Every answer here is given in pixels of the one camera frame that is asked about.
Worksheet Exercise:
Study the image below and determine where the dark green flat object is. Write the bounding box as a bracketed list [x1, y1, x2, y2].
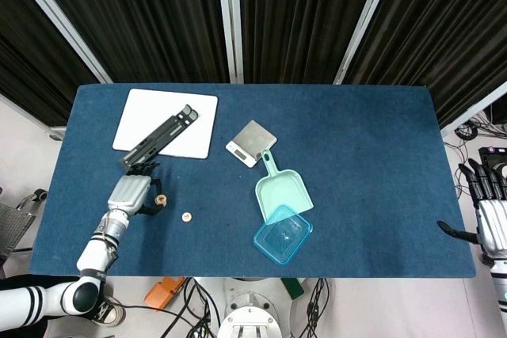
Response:
[281, 277, 305, 300]

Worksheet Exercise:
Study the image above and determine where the blue fabric table cover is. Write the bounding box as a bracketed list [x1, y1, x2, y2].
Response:
[29, 83, 477, 279]

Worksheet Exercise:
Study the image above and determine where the black folding laptop stand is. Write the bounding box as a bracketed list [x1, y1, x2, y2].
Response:
[120, 103, 201, 168]

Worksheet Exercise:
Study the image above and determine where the white board with black edge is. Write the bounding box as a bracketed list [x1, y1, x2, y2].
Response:
[112, 88, 219, 160]

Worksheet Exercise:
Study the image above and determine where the white grey robot base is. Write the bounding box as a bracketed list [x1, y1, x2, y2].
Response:
[216, 277, 283, 338]

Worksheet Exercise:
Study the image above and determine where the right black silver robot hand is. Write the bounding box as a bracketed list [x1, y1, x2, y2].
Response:
[436, 158, 507, 260]

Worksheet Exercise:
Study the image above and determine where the black cable bundle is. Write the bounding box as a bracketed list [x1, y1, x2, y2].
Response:
[106, 276, 223, 338]
[300, 277, 337, 338]
[443, 114, 507, 200]

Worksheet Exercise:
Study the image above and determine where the silver digital kitchen scale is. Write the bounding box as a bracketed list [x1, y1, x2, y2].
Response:
[225, 119, 277, 169]

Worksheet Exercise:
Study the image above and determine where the white metal frame post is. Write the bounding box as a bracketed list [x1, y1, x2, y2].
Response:
[215, 0, 245, 85]
[438, 80, 507, 138]
[7, 0, 115, 85]
[332, 0, 398, 85]

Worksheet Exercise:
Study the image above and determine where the clear lid with teal rim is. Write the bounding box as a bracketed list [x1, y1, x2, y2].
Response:
[253, 203, 314, 266]

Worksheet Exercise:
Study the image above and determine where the grey mesh panel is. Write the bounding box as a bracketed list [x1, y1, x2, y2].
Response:
[0, 201, 36, 264]

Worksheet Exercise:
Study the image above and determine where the black pleated curtain panel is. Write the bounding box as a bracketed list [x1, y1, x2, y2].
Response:
[237, 0, 381, 85]
[0, 0, 100, 127]
[343, 0, 507, 127]
[24, 0, 231, 85]

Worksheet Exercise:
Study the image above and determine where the black white sneaker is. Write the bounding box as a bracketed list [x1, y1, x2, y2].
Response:
[91, 296, 127, 328]

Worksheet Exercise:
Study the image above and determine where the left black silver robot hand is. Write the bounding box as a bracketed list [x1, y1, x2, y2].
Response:
[107, 161, 164, 217]

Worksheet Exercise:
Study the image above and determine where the orange box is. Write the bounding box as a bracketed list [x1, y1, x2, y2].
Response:
[144, 277, 187, 313]

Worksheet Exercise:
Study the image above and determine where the black device with purple light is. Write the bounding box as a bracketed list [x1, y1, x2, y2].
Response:
[478, 146, 507, 175]

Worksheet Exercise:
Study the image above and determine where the mint green plastic dustpan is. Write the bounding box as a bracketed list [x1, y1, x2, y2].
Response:
[254, 148, 315, 224]

